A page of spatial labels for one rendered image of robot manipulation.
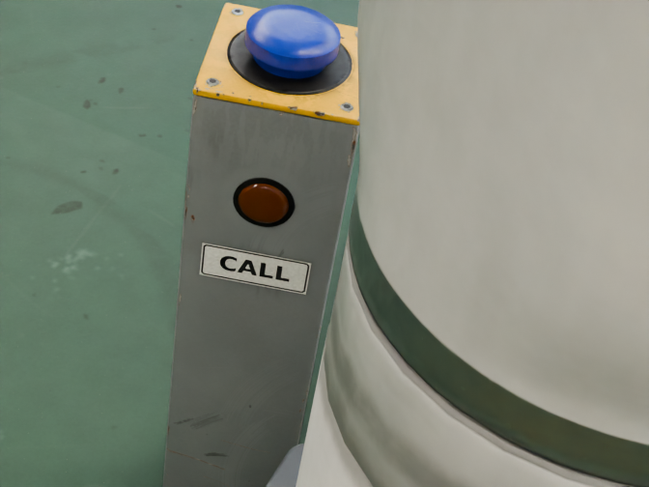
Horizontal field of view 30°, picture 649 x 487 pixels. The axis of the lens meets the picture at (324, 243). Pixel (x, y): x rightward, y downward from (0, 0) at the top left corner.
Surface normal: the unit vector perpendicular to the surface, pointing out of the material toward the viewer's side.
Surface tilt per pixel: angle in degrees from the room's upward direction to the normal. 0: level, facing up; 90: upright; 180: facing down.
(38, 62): 0
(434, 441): 90
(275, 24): 0
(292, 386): 90
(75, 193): 0
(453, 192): 90
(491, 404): 90
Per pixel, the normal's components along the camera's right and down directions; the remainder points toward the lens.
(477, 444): -0.60, 0.47
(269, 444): -0.13, 0.66
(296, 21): 0.14, -0.73
